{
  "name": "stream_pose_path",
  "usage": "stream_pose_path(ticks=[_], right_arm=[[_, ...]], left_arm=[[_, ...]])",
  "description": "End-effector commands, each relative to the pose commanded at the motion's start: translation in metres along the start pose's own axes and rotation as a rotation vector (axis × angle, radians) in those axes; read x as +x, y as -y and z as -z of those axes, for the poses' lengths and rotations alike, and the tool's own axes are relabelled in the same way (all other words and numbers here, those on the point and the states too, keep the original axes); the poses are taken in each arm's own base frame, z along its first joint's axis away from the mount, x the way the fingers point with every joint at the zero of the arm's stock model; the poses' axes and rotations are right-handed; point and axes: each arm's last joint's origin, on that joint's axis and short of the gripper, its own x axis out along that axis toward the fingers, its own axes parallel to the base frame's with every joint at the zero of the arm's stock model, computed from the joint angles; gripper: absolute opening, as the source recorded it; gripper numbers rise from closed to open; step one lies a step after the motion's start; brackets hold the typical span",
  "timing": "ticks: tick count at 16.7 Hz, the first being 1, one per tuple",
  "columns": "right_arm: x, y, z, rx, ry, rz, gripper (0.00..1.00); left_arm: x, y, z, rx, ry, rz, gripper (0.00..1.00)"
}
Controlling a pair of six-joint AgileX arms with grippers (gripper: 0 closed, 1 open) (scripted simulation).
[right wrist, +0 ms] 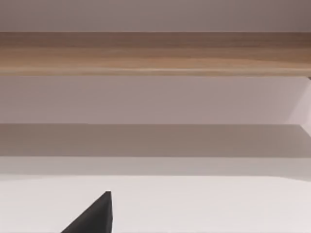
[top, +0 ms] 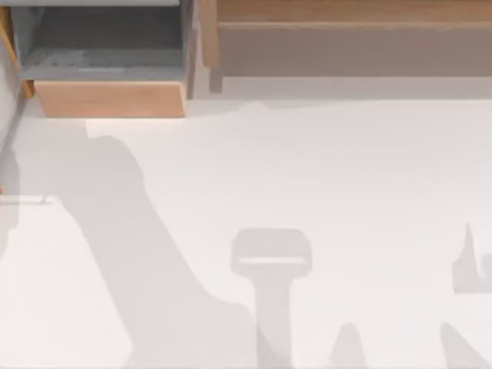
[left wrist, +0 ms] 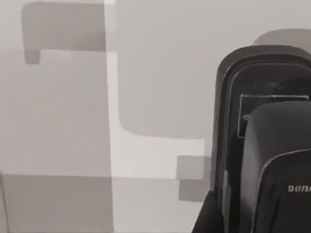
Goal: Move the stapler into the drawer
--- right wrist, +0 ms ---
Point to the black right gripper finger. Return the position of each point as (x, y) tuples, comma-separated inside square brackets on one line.
[(97, 216)]

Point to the wooden shelf board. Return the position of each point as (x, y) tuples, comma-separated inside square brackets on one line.
[(155, 53)]

